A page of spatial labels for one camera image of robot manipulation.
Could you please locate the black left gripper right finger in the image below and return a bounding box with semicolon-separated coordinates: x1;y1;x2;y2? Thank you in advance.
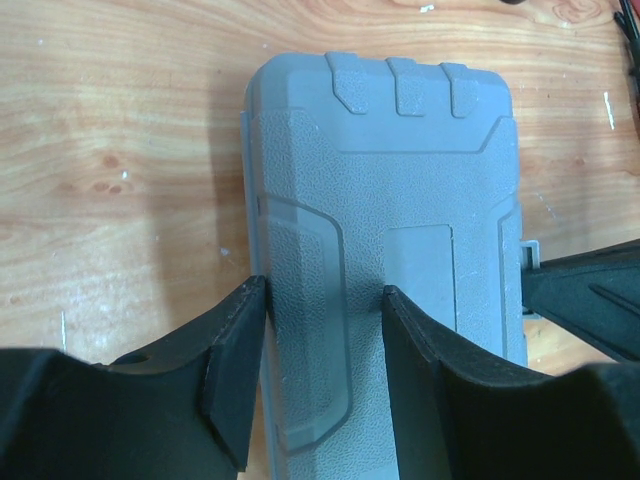
382;286;639;479

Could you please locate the grey plastic tool case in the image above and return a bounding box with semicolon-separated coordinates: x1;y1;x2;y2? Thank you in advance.
241;52;527;479

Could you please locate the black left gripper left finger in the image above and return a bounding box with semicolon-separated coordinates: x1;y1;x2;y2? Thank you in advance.
1;276;266;479

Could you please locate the pink black screwdriver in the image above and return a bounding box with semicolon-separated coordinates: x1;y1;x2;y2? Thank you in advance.
613;0;639;110

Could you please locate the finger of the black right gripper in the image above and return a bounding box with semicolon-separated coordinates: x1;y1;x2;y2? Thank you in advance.
522;240;639;362

